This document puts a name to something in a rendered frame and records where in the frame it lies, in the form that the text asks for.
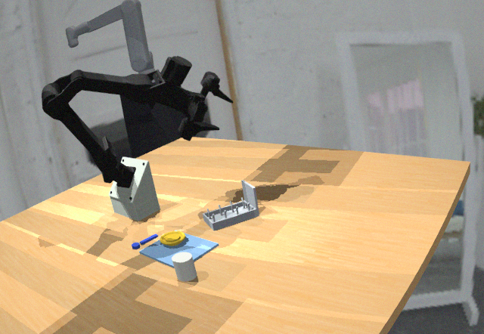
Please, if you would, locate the white dish rack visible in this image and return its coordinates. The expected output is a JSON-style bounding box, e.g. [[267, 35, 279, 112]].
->
[[203, 180, 260, 231]]

